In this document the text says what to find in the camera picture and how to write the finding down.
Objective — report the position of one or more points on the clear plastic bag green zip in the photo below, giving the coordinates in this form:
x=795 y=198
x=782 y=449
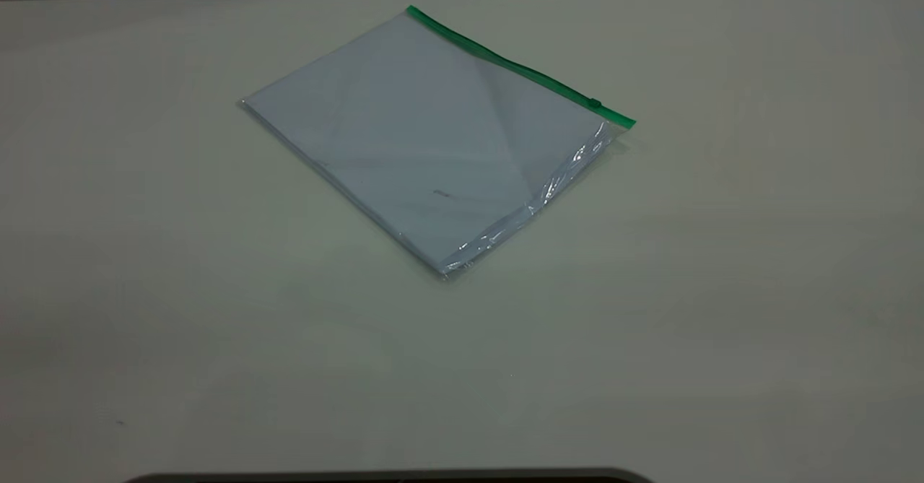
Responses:
x=433 y=122

